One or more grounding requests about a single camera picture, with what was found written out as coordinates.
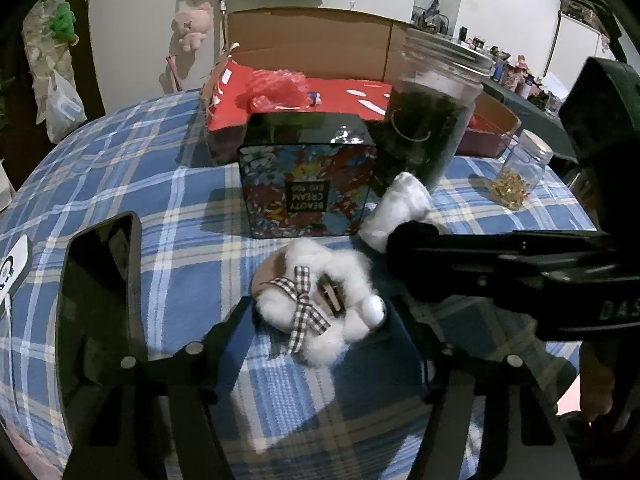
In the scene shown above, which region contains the small clear jar beige lid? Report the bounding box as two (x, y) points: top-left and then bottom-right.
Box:
(489, 130), (555, 211)

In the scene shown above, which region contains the red mesh bath pouf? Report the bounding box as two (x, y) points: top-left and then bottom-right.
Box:
(242, 69), (313, 113)

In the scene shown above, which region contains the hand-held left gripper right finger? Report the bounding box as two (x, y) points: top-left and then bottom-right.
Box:
(387, 295), (583, 480)

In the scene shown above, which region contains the pink bunny plush toy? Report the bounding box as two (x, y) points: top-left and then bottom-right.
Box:
(171, 1), (213, 53)

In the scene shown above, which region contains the green plush toy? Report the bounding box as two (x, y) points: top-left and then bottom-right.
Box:
(49, 2), (80, 46)

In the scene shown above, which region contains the white plastic bag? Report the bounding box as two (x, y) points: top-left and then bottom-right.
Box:
(36, 69), (87, 143)

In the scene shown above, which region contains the floral tin box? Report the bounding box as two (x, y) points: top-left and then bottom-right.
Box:
(237, 112), (378, 239)

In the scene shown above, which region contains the white cable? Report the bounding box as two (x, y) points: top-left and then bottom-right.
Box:
(0, 295), (21, 411)

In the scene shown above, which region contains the small pink hanging item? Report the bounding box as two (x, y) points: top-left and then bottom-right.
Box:
(165, 55), (183, 93)

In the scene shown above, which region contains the black and white plush toy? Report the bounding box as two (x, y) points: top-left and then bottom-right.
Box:
(360, 172), (453, 273)

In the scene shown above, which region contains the dark green cloth covered table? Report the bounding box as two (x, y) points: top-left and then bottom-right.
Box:
(480, 80), (581, 161)

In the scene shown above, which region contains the dark brown door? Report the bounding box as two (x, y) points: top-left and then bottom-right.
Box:
(0, 0), (106, 191)

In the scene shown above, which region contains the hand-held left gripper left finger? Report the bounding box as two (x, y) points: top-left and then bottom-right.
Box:
(62, 295), (261, 480)

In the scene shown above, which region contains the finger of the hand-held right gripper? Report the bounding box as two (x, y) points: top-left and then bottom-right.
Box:
(400, 255), (556, 311)
(435, 229), (608, 261)

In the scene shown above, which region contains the row of cosmetic bottles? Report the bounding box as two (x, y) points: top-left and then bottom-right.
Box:
(452, 25), (571, 106)

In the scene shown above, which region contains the large jar with silver lid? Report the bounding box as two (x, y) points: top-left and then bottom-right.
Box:
(372, 27), (495, 196)

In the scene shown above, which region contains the red-lined cardboard box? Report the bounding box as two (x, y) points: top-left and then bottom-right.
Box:
(200, 7), (521, 168)

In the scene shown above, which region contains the blue plaid tablecloth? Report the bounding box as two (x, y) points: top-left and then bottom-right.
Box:
(0, 87), (601, 480)

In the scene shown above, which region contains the camouflage cloth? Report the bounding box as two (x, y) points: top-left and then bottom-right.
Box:
(560, 0), (623, 41)

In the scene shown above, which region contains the person's right hand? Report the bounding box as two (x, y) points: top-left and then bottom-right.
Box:
(579, 345), (618, 423)

